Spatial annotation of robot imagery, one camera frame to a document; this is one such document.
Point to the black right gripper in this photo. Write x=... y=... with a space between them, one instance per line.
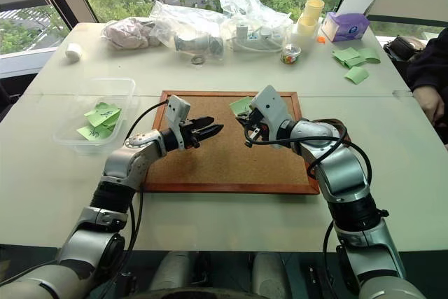
x=258 y=120

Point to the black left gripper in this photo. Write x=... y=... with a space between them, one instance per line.
x=192 y=134

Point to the green sticky note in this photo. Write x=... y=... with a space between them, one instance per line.
x=370 y=55
x=239 y=104
x=357 y=75
x=344 y=54
x=351 y=62

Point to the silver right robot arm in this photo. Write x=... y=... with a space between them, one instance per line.
x=341 y=173

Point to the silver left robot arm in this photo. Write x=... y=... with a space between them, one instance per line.
x=120 y=164

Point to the person's dark sleeved forearm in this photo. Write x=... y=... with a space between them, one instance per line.
x=432 y=61

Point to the clear jar of coloured pushpins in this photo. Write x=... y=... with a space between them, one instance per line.
x=290 y=55

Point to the green note with writing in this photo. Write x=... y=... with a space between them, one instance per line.
x=103 y=114
x=92 y=133

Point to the clear plastic box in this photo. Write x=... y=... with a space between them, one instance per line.
x=94 y=113

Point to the purple tissue box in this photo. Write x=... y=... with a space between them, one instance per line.
x=344 y=27

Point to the person's bare hand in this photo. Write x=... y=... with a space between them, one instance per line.
x=428 y=104

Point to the wood framed cork board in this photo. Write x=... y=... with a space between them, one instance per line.
x=224 y=159

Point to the white power strip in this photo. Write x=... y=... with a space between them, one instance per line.
x=257 y=36

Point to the clear bag with metal parts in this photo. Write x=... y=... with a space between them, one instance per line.
x=190 y=29

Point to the small orange object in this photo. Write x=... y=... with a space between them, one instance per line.
x=321 y=39

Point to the bagged pink cloth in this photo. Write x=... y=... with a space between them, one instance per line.
x=127 y=34

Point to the stacked cream plastic cups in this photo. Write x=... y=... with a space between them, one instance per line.
x=309 y=19

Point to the large clear plastic bag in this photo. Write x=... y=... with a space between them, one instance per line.
x=245 y=1

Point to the grey rounded robot leg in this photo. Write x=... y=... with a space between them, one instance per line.
x=171 y=271
x=271 y=274

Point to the white tape roll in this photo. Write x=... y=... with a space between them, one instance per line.
x=73 y=53

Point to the black bag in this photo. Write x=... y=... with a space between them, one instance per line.
x=402 y=47

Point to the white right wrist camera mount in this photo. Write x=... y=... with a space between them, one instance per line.
x=271 y=106

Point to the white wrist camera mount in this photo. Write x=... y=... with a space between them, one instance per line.
x=271 y=106
x=176 y=108

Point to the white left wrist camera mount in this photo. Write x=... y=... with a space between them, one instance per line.
x=176 y=108

